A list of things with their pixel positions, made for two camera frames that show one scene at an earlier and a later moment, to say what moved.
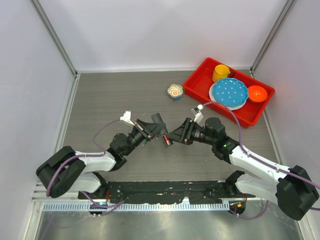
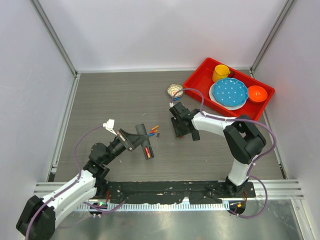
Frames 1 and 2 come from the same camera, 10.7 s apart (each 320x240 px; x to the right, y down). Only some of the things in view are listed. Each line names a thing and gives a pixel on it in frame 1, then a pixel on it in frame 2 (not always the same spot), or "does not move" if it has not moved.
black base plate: (161, 192) does not move
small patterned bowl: (175, 90) does not move
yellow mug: (220, 71) does not move
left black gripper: (148, 130) -> (131, 141)
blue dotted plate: (231, 92) does not move
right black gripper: (184, 131) -> (177, 132)
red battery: (166, 139) -> (148, 152)
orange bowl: (257, 94) does not move
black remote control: (157, 119) -> (146, 146)
